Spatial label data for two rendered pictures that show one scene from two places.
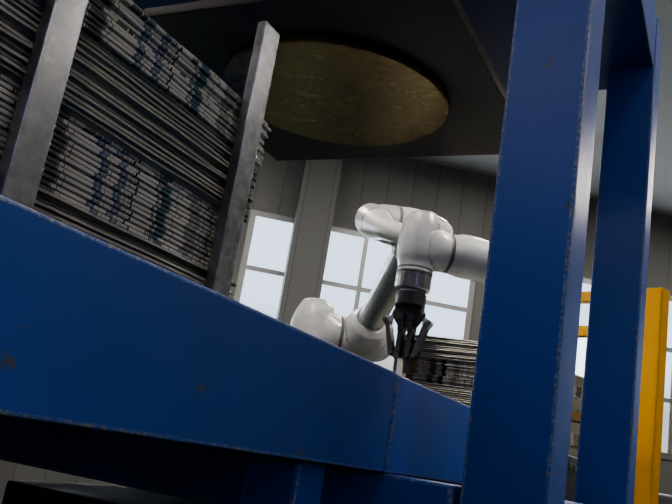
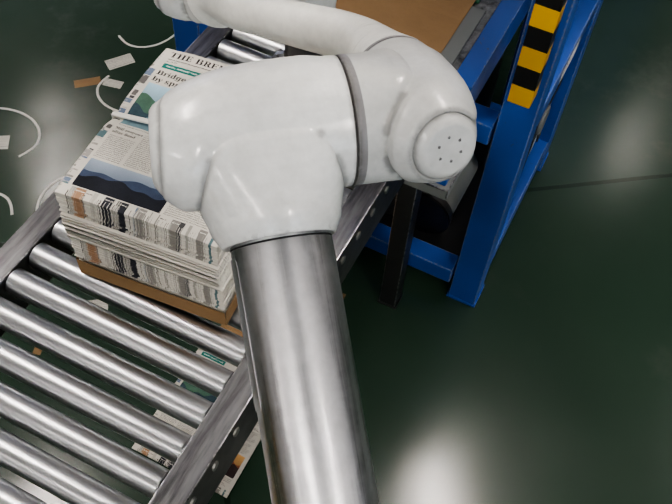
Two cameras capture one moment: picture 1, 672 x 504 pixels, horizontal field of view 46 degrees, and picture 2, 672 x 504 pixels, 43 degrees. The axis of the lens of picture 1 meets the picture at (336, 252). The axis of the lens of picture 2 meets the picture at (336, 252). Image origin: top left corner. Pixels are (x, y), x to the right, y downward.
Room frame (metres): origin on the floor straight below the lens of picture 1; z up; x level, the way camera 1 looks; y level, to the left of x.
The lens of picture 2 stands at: (3.07, -0.23, 2.07)
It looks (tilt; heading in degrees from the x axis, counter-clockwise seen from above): 54 degrees down; 175
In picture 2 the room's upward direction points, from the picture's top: 5 degrees clockwise
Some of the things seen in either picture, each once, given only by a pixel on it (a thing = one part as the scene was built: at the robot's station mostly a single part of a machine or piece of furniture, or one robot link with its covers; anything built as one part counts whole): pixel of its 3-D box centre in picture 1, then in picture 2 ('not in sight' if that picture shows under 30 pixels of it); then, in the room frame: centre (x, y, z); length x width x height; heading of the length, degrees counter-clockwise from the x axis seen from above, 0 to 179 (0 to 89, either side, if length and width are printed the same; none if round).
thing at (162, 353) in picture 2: not in sight; (117, 331); (2.31, -0.53, 0.77); 0.47 x 0.05 x 0.05; 62
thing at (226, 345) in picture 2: not in sight; (139, 303); (2.25, -0.50, 0.77); 0.47 x 0.05 x 0.05; 62
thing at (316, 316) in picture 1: (313, 327); not in sight; (2.97, 0.04, 1.17); 0.18 x 0.16 x 0.22; 102
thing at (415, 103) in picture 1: (337, 92); not in sight; (1.24, 0.04, 1.30); 0.55 x 0.55 x 0.03; 62
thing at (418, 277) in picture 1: (413, 281); not in sight; (1.94, -0.20, 1.16); 0.09 x 0.09 x 0.06
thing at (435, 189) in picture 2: not in sight; (434, 172); (1.86, 0.08, 0.70); 0.10 x 0.10 x 0.03; 62
